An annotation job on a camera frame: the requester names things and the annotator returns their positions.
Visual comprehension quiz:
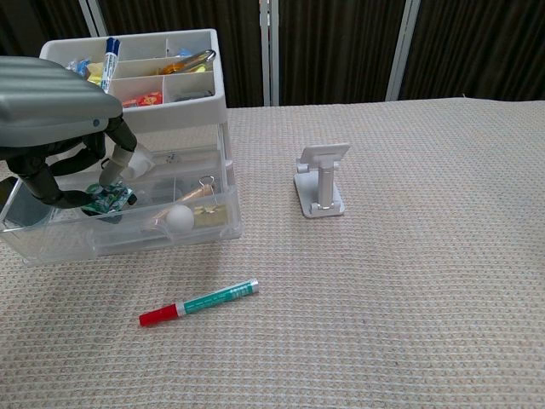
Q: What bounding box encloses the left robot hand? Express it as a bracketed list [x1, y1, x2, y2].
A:
[0, 55, 138, 210]

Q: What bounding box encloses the green packet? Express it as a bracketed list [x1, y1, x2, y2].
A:
[82, 181, 132, 217]

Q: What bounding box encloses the clear plastic drawer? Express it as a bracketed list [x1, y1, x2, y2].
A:
[0, 170, 244, 268]

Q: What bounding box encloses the white drawer organizer box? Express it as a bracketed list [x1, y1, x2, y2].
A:
[38, 28, 244, 252]

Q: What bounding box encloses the blue candy packet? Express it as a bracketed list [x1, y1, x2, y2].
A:
[66, 59, 90, 78]

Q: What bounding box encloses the yellow candy packet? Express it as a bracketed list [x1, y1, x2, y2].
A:
[86, 62, 106, 89]

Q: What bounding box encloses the blue-capped whiteboard marker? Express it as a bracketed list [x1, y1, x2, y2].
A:
[100, 37, 122, 95]

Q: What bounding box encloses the black folding screen panel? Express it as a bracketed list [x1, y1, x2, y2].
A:
[399, 0, 545, 103]
[277, 0, 406, 107]
[98, 0, 263, 108]
[0, 0, 93, 60]

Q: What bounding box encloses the red snack packet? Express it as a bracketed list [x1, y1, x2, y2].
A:
[122, 90, 165, 109]

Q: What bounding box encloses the black smartphone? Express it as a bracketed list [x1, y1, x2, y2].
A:
[0, 176, 53, 228]

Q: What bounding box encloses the black clip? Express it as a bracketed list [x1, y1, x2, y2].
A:
[174, 88, 215, 103]

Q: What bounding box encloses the wooden stick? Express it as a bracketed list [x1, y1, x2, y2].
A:
[141, 182, 210, 229]

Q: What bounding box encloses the white ping pong ball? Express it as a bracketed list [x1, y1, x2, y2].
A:
[164, 204, 196, 234]

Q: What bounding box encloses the gold binder clip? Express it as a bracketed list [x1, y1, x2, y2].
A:
[192, 174, 229, 229]

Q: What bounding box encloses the red-capped green marker pen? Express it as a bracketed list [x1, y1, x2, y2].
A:
[138, 277, 260, 328]

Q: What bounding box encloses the white phone stand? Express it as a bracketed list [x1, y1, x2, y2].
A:
[293, 142, 352, 220]

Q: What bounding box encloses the beige woven tablecloth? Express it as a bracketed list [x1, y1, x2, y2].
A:
[0, 95, 545, 409]

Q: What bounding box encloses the grey aluminium screen post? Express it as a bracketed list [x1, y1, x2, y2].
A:
[385, 0, 422, 102]
[258, 0, 281, 107]
[78, 0, 108, 38]

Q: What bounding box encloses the white cap with black cord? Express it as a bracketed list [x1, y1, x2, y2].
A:
[120, 142, 155, 180]

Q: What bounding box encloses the orange keychain with carabiner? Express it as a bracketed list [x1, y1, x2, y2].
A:
[158, 49, 218, 76]

